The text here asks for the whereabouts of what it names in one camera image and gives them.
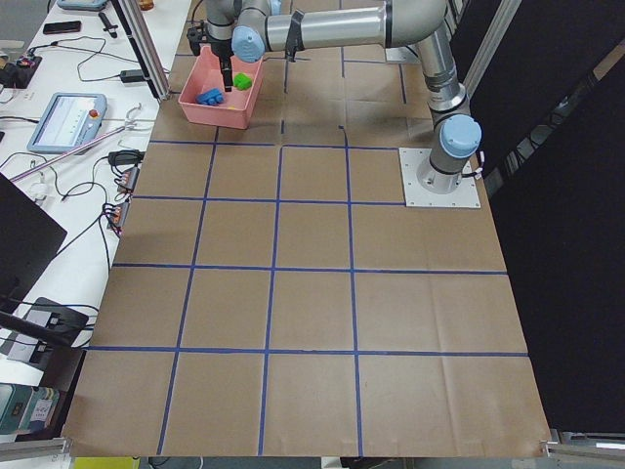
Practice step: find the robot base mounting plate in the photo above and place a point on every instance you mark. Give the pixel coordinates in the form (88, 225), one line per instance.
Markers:
(425, 187)

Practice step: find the black power adapter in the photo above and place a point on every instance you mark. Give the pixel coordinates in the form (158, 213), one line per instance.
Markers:
(131, 76)

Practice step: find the green toy block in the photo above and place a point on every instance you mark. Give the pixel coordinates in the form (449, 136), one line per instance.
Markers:
(242, 82)

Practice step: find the aluminium frame post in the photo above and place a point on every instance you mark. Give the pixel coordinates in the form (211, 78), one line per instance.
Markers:
(134, 24)

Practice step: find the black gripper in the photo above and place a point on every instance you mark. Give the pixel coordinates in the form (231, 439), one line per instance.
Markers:
(221, 49)

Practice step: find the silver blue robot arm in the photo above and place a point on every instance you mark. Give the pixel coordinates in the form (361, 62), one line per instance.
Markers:
(248, 30)

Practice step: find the black monitor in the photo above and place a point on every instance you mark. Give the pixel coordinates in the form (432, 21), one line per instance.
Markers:
(30, 238)

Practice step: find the black monitor stand base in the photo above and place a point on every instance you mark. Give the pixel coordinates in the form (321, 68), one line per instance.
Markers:
(48, 322)

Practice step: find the blue toy block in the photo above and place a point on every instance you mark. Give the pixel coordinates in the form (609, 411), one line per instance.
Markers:
(213, 97)

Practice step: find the teach pendant tablet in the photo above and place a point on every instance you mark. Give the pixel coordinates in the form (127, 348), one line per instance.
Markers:
(69, 121)

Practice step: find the pink plastic box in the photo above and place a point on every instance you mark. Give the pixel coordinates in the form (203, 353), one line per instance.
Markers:
(206, 74)

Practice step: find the black smartphone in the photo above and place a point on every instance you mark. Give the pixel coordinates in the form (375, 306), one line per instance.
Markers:
(61, 27)

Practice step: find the pink green grabber stick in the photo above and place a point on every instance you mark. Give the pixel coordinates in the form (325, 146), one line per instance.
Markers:
(129, 124)

